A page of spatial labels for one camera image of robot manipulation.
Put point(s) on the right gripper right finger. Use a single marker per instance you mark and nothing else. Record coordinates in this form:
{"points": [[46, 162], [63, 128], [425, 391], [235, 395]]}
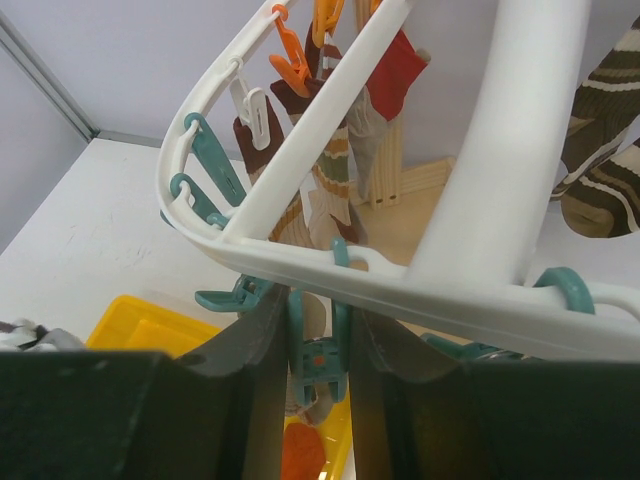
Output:
{"points": [[418, 413]]}

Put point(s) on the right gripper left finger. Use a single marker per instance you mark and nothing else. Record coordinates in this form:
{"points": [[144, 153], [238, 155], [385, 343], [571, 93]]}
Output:
{"points": [[216, 412]]}

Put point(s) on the teal clothes peg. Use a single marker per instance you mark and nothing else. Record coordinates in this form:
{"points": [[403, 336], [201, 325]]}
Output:
{"points": [[321, 360], [183, 186], [214, 160]]}

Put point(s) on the white round sock hanger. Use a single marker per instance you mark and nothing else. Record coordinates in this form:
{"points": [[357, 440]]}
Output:
{"points": [[485, 208]]}

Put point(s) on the orange sock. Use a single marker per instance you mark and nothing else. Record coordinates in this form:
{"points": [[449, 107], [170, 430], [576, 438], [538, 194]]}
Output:
{"points": [[303, 454]]}

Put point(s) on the yellow plastic tray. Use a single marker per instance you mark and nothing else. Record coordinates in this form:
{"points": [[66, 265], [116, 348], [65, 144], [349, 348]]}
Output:
{"points": [[131, 323]]}

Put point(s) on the multicolour striped hanging sock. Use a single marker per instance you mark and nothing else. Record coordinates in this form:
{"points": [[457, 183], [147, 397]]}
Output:
{"points": [[332, 212]]}

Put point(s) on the brown striped sock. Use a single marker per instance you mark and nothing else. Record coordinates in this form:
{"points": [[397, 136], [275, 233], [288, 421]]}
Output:
{"points": [[604, 202], [588, 143]]}

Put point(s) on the white clothes peg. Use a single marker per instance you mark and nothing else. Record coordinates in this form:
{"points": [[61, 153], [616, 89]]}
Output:
{"points": [[250, 105]]}

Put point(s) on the red cuffed hanging sock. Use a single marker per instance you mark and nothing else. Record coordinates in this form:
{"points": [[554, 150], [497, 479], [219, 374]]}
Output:
{"points": [[380, 102]]}

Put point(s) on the orange clothes peg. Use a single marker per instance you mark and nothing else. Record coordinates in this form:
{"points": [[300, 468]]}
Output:
{"points": [[293, 69], [326, 15]]}

